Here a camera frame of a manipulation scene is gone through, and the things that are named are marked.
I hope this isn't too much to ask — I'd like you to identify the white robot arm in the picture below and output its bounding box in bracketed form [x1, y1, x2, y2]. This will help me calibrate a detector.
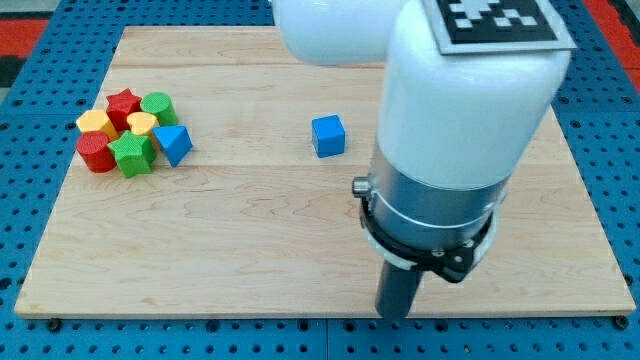
[271, 0, 574, 250]

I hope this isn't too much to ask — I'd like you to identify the black cylindrical pointer tool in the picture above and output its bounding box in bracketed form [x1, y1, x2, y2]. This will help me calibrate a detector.
[375, 261, 423, 320]

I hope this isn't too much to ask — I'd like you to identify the black mounting bracket ring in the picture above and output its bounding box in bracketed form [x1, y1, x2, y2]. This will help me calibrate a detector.
[357, 192, 499, 284]

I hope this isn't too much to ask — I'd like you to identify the red star block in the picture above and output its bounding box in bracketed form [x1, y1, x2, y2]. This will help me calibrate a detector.
[106, 88, 142, 131]

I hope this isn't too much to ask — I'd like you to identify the green star block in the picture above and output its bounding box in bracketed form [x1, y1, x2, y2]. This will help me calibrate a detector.
[108, 131, 157, 178]

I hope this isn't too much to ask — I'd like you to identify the wooden board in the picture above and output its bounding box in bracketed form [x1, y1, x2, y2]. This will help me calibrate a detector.
[14, 26, 636, 320]

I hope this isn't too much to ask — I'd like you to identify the red cylinder block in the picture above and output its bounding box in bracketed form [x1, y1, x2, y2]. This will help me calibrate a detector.
[76, 131, 116, 173]

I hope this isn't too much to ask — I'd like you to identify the blue triangle block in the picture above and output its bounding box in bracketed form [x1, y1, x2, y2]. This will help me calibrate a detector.
[152, 125, 193, 167]

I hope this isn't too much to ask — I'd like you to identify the yellow hexagon block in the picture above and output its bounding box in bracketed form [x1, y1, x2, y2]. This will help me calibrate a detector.
[76, 110, 119, 141]

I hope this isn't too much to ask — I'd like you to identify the blue cube block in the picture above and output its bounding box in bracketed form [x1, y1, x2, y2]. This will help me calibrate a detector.
[311, 115, 346, 158]

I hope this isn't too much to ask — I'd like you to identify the black white fiducial marker tag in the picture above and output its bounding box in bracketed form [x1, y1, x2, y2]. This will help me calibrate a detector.
[422, 0, 576, 55]

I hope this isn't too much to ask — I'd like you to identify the green cylinder block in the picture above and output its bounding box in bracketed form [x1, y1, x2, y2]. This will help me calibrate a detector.
[140, 92, 179, 126]

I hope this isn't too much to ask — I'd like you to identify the yellow heart block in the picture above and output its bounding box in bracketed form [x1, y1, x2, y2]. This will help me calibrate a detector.
[126, 112, 160, 151]

